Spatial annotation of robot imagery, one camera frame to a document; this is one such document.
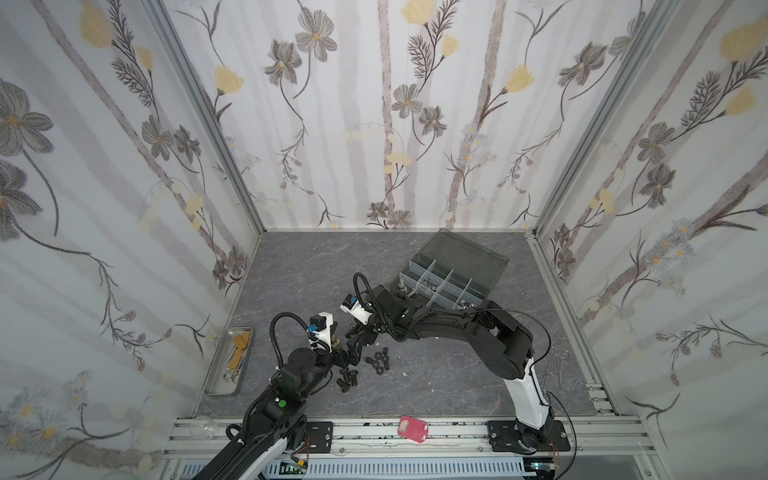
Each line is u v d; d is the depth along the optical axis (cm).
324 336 68
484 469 70
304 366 59
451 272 102
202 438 73
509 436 73
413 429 75
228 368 86
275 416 58
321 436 73
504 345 52
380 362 87
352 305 80
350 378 84
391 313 73
